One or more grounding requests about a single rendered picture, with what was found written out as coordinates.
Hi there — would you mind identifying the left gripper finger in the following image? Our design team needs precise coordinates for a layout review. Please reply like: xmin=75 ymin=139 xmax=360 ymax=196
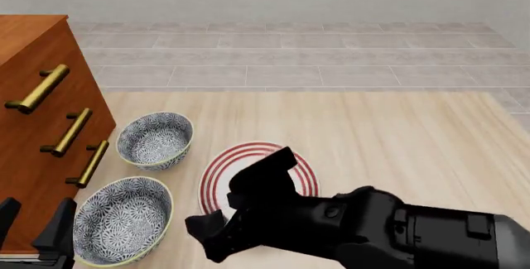
xmin=31 ymin=197 xmax=79 ymax=260
xmin=0 ymin=197 xmax=22 ymax=244

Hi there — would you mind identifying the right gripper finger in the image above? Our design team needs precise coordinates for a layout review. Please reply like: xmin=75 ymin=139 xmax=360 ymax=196
xmin=228 ymin=146 xmax=306 ymax=204
xmin=184 ymin=209 xmax=228 ymax=252

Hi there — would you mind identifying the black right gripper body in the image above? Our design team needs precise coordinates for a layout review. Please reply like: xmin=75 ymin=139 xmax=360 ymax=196
xmin=204 ymin=192 xmax=354 ymax=264

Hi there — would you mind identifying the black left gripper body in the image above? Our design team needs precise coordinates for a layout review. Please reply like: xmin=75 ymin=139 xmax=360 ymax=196
xmin=0 ymin=251 xmax=76 ymax=269

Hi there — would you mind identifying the white plate with red rings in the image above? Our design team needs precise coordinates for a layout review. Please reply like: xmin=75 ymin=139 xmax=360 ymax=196
xmin=198 ymin=140 xmax=322 ymax=221

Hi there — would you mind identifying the large patterned bowl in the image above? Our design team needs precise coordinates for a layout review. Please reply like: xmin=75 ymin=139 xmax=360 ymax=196
xmin=72 ymin=175 xmax=175 ymax=267

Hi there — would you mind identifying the small patterned bowl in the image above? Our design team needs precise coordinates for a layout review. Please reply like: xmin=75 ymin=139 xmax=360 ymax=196
xmin=115 ymin=110 xmax=195 ymax=172

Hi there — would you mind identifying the wooden cabinet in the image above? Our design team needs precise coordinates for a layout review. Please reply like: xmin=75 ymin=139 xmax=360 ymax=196
xmin=0 ymin=14 xmax=118 ymax=255

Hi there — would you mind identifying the short brass drawer handle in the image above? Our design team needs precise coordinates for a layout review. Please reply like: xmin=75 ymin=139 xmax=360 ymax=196
xmin=65 ymin=139 xmax=111 ymax=190

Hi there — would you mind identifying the medium brass drawer handle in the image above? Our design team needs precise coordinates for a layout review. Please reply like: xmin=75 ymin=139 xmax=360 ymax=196
xmin=39 ymin=107 xmax=94 ymax=159

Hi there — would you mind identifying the long brass drawer handle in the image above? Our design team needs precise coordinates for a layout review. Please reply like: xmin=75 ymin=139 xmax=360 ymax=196
xmin=4 ymin=63 xmax=71 ymax=115

